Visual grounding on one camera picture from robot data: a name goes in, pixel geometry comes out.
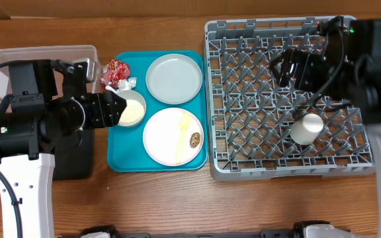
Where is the grey round plate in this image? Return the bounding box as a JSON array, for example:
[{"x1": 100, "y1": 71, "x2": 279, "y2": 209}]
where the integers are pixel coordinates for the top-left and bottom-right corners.
[{"x1": 146, "y1": 54, "x2": 202, "y2": 104}]

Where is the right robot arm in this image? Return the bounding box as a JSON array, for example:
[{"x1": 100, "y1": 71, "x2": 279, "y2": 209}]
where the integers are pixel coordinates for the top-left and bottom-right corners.
[{"x1": 269, "y1": 16, "x2": 381, "y2": 237}]

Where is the black plastic bin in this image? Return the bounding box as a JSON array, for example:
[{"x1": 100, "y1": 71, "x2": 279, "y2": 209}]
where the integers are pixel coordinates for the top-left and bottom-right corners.
[{"x1": 53, "y1": 129, "x2": 94, "y2": 180}]

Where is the brown food scrap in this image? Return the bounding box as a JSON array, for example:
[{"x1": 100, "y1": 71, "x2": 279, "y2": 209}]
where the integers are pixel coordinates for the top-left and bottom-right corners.
[{"x1": 189, "y1": 132, "x2": 201, "y2": 149}]

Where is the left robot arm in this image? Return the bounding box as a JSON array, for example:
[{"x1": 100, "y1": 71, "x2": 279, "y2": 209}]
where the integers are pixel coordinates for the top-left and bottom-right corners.
[{"x1": 0, "y1": 59, "x2": 126, "y2": 237}]

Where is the pink round plate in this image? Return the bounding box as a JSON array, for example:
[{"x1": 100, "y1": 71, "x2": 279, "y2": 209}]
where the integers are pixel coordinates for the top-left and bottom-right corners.
[{"x1": 143, "y1": 108, "x2": 204, "y2": 167}]

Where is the crumpled white wrapper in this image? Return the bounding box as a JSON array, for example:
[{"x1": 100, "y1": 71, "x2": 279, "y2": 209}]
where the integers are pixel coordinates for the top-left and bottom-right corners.
[{"x1": 105, "y1": 77, "x2": 137, "y2": 93}]

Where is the grey bowl of rice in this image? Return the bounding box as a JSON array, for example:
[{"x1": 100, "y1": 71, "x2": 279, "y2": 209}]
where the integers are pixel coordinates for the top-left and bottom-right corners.
[{"x1": 118, "y1": 91, "x2": 146, "y2": 127}]

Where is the yellow plastic spoon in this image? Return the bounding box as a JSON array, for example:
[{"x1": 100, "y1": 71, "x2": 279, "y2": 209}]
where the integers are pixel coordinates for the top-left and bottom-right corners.
[{"x1": 175, "y1": 112, "x2": 191, "y2": 165}]

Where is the teal plastic tray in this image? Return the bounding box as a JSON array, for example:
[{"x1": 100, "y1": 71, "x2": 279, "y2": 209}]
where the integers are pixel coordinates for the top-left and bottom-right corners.
[{"x1": 107, "y1": 51, "x2": 208, "y2": 173}]

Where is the clear plastic bin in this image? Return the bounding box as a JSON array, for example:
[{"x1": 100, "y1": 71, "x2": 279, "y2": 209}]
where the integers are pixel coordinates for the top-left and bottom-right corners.
[{"x1": 0, "y1": 45, "x2": 99, "y2": 102}]

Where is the red candy wrapper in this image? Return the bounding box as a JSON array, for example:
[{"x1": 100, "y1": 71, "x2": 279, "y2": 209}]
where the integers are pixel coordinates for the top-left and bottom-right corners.
[{"x1": 101, "y1": 59, "x2": 131, "y2": 88}]

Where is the grey dishwasher rack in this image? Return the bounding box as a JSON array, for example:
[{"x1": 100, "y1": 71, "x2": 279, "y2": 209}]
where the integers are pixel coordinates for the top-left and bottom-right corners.
[{"x1": 204, "y1": 17, "x2": 375, "y2": 181}]

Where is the white paper cup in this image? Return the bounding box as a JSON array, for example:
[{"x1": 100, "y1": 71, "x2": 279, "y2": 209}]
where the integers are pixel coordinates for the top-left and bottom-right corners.
[{"x1": 290, "y1": 114, "x2": 324, "y2": 145}]

